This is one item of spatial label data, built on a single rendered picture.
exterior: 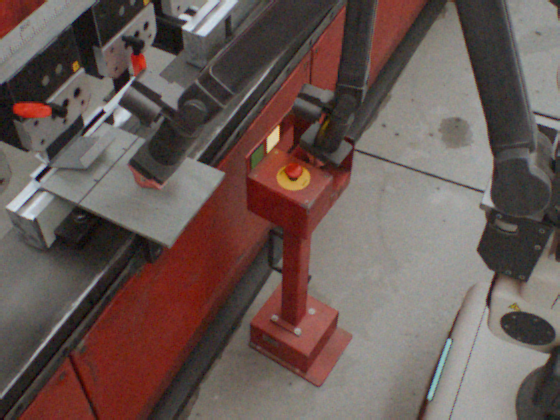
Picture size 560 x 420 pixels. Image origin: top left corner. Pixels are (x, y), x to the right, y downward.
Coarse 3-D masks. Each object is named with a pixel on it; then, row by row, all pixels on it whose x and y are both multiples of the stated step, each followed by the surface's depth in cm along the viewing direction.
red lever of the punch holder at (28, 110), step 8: (16, 104) 108; (24, 104) 109; (32, 104) 111; (40, 104) 112; (48, 104) 116; (56, 104) 116; (16, 112) 109; (24, 112) 108; (32, 112) 109; (40, 112) 111; (48, 112) 113; (56, 112) 115; (64, 112) 116
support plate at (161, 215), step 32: (96, 160) 133; (128, 160) 133; (192, 160) 134; (64, 192) 129; (96, 192) 129; (128, 192) 129; (160, 192) 129; (192, 192) 129; (128, 224) 124; (160, 224) 125
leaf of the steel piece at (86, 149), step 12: (108, 132) 130; (72, 144) 136; (84, 144) 134; (96, 144) 128; (108, 144) 130; (60, 156) 134; (72, 156) 132; (84, 156) 126; (96, 156) 128; (84, 168) 127
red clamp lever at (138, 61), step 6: (126, 36) 129; (132, 36) 129; (126, 42) 129; (132, 42) 128; (138, 42) 128; (144, 42) 129; (132, 48) 130; (138, 48) 128; (132, 54) 131; (138, 54) 130; (132, 60) 132; (138, 60) 131; (144, 60) 132; (132, 66) 133; (138, 66) 132; (144, 66) 133; (138, 72) 133
